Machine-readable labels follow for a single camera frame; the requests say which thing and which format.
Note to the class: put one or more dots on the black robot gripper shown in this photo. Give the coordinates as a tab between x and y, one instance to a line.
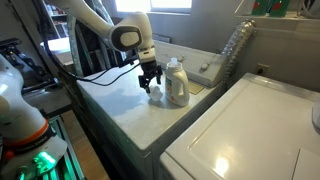
150	70

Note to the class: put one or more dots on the white bottle cap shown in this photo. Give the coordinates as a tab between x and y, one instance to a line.
155	93

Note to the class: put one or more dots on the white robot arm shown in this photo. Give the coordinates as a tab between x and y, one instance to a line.
31	147

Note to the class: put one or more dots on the white detergent bottle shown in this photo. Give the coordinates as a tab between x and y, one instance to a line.
176	83

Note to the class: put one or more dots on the grey dryer machine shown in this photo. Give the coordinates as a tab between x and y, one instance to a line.
135	130

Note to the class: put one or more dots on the white washing machine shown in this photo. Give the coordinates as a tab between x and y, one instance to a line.
260	129

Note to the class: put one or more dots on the green boxes on shelf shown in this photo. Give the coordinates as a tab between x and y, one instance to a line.
274	8

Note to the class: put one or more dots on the wall power outlet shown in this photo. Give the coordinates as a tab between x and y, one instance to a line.
262	69

